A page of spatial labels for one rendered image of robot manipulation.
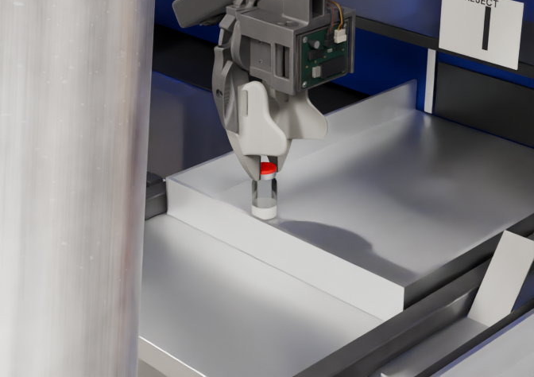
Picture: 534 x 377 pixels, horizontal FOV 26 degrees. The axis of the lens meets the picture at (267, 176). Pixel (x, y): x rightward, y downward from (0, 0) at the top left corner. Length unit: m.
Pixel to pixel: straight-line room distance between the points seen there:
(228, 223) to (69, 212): 0.60
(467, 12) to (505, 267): 0.28
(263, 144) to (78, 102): 0.59
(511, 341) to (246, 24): 0.31
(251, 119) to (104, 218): 0.58
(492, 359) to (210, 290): 0.23
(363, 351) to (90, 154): 0.46
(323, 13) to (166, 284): 0.24
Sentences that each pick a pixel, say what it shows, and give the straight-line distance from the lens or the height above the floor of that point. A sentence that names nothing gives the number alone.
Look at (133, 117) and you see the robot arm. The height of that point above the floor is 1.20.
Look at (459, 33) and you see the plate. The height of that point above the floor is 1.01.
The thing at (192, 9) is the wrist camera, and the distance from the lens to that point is 0.96.
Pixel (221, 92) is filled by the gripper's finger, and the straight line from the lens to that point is 0.92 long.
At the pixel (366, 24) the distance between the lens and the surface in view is 1.14.
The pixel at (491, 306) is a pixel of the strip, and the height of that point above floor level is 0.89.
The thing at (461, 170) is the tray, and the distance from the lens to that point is 1.09.
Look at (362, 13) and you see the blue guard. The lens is 1.14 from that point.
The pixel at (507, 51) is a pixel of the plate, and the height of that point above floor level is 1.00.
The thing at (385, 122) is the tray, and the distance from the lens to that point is 1.19.
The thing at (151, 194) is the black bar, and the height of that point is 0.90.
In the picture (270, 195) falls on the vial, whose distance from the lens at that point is 0.98.
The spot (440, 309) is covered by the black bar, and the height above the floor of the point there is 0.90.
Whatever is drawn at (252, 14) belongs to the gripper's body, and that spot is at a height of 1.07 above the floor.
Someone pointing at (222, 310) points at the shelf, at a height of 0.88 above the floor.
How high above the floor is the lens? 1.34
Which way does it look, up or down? 25 degrees down
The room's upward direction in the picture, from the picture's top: straight up
